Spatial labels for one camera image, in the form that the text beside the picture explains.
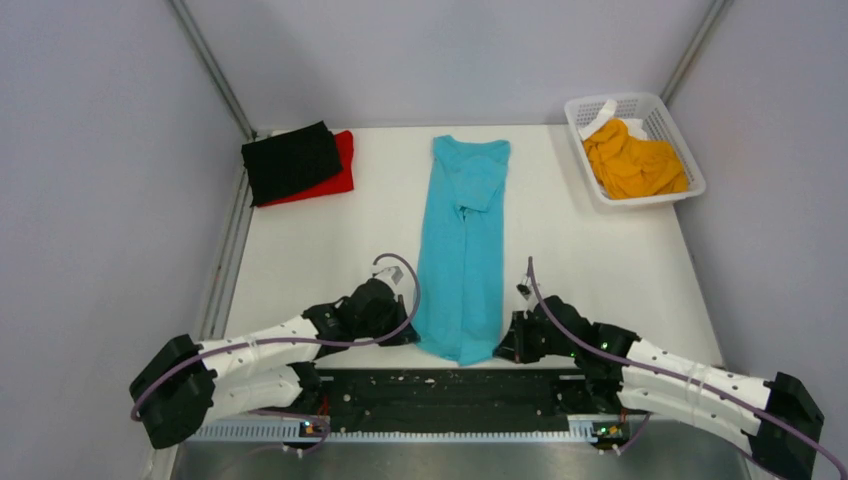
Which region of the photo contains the folded red t-shirt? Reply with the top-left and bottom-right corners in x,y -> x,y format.
258,130 -> 356,209

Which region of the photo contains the white cable duct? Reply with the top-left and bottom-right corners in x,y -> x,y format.
189,417 -> 626,444

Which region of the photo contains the left aluminium frame post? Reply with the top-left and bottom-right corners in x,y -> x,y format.
166,0 -> 257,140

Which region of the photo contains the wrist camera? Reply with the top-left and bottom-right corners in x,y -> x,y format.
372,265 -> 405,288
516,284 -> 533,300

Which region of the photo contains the right aluminium frame post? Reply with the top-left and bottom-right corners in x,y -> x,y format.
659,0 -> 734,106

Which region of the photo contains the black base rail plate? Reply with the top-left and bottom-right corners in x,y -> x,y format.
291,367 -> 654,435

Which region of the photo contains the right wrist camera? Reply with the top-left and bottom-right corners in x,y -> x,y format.
516,284 -> 533,300

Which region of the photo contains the orange t-shirt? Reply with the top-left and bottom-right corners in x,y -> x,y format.
582,119 -> 689,200

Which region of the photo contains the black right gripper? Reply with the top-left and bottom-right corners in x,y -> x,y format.
494,310 -> 577,364

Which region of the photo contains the white cloth in basket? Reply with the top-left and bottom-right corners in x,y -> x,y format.
578,99 -> 649,140

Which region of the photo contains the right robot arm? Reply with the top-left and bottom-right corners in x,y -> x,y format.
494,296 -> 824,479

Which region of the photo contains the white plastic basket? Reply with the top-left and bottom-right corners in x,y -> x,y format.
564,92 -> 706,207

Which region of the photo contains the folded black t-shirt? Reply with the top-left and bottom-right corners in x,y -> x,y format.
241,121 -> 343,207

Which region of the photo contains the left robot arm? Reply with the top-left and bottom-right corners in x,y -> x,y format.
129,277 -> 420,450

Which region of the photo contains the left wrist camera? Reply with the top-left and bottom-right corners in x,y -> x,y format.
372,265 -> 405,288

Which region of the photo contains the cyan t-shirt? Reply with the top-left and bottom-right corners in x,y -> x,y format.
413,135 -> 511,366

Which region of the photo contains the aluminium frame post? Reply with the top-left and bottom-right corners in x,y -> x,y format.
659,0 -> 734,106
166,0 -> 257,140

